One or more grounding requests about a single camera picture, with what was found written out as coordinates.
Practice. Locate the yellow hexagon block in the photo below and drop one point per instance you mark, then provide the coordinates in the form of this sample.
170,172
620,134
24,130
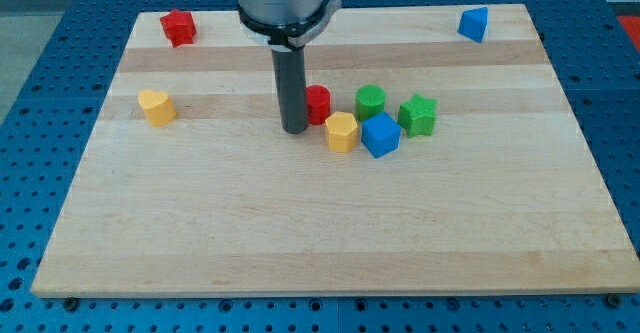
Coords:
341,132

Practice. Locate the green star block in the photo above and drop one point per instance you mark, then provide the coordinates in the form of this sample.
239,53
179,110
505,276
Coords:
418,116

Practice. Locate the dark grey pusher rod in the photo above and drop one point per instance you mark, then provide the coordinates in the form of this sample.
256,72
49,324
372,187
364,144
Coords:
290,78

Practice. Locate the green cylinder block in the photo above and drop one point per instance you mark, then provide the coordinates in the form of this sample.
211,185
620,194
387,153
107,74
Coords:
370,101

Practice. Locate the yellow heart block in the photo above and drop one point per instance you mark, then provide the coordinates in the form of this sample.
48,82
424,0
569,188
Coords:
157,106

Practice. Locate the blue cube block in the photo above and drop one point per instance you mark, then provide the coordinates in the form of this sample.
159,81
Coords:
380,134

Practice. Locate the blue triangle block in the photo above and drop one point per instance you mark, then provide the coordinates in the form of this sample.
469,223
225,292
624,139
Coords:
473,24

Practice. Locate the wooden board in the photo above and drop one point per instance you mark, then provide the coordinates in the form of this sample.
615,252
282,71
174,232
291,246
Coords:
504,198

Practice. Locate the red star block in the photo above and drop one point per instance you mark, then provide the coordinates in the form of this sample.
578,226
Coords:
179,27

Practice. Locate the red cylinder block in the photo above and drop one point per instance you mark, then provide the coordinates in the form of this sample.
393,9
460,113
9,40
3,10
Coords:
318,104

